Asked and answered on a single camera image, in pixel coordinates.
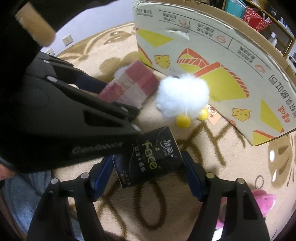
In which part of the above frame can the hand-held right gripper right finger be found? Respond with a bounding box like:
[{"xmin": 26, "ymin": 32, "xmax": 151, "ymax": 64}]
[{"xmin": 183, "ymin": 151, "xmax": 270, "ymax": 241}]

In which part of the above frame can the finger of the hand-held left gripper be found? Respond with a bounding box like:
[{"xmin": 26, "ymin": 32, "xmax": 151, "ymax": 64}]
[
  {"xmin": 25, "ymin": 76, "xmax": 141, "ymax": 139},
  {"xmin": 25, "ymin": 52, "xmax": 109, "ymax": 94}
]

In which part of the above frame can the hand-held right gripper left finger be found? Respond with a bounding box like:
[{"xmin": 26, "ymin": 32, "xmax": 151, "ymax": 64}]
[{"xmin": 26, "ymin": 158, "xmax": 116, "ymax": 241}]

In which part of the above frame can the black tissue pack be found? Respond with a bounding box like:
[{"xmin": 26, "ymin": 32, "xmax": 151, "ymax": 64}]
[{"xmin": 112, "ymin": 125, "xmax": 185, "ymax": 189}]

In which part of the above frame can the pink plush toy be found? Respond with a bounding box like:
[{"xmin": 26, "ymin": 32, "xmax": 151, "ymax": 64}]
[{"xmin": 216, "ymin": 189, "xmax": 277, "ymax": 230}]

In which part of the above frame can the pink tissue pack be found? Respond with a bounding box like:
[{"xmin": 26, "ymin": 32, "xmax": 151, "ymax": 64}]
[{"xmin": 98, "ymin": 60, "xmax": 160, "ymax": 109}]

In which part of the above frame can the white fluffy plush toy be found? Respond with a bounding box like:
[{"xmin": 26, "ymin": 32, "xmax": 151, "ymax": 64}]
[{"xmin": 155, "ymin": 73, "xmax": 211, "ymax": 128}]

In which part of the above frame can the printed cardboard box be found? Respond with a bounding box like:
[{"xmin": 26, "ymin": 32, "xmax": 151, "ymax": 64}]
[{"xmin": 133, "ymin": 0, "xmax": 296, "ymax": 146}]

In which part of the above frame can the person's left forearm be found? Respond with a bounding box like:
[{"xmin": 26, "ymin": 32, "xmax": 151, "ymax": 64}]
[{"xmin": 0, "ymin": 0, "xmax": 57, "ymax": 58}]

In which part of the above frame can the beige patterned rug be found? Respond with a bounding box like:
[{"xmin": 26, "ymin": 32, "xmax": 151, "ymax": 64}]
[{"xmin": 52, "ymin": 22, "xmax": 296, "ymax": 241}]

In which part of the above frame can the person's right leg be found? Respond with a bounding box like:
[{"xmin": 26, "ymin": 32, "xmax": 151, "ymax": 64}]
[{"xmin": 3, "ymin": 171, "xmax": 77, "ymax": 241}]

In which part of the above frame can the small printed card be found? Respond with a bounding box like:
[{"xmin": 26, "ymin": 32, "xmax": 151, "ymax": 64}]
[{"xmin": 205, "ymin": 104, "xmax": 223, "ymax": 126}]

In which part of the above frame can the group of small bottles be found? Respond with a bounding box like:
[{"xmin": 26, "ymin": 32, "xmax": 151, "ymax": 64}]
[{"xmin": 269, "ymin": 32, "xmax": 284, "ymax": 50}]

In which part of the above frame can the wooden shelf unit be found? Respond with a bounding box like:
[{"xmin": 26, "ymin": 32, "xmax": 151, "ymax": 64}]
[{"xmin": 222, "ymin": 0, "xmax": 296, "ymax": 58}]

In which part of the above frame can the red patterned gift bag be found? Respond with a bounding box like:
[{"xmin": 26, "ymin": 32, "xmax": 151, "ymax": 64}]
[{"xmin": 243, "ymin": 6, "xmax": 273, "ymax": 32}]

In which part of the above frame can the teal bag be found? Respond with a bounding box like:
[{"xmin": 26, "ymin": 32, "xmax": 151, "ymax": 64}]
[{"xmin": 225, "ymin": 0, "xmax": 247, "ymax": 19}]

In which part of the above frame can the black box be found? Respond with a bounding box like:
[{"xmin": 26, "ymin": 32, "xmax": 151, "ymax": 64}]
[{"xmin": 269, "ymin": 3, "xmax": 281, "ymax": 16}]

